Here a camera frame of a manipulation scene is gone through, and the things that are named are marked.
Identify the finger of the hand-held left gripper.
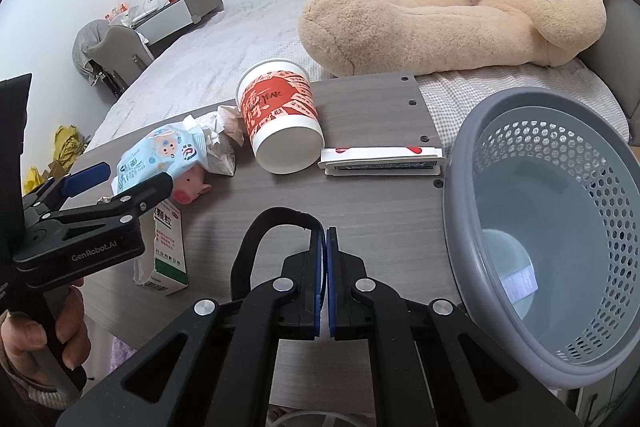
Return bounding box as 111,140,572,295
22,162,111,220
47,171,173,235

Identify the grey and white desk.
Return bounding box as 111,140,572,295
120,0,224,45

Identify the pink pig toy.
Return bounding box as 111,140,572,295
171,164,213,206

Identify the pink patterned cloth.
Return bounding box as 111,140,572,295
102,332,143,388

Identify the white and green medicine box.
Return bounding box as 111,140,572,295
132,197,190,297

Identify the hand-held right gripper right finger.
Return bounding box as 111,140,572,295
326,227,583,427

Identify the person's left forearm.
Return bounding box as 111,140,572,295
0,354,68,427

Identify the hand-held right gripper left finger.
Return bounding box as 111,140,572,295
55,207,328,427

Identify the large yellow bag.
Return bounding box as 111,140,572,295
52,124,91,168

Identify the light blue wet wipes pack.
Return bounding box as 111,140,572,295
111,116,210,195

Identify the grey chair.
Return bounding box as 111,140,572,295
85,24,156,100

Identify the person's left hand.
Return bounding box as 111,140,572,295
0,284,92,374

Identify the grey perforated plastic basket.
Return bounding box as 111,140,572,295
442,87,640,390

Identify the white and red box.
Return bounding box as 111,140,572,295
317,146,445,178

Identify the bed with light quilted cover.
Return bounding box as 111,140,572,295
85,0,631,158

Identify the red and white paper cup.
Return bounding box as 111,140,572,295
235,58,326,175

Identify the grey garment on chair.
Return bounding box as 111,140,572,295
72,19,113,75

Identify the small yellow bag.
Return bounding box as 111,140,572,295
22,164,53,195

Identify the white paper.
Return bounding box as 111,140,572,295
197,104,246,178

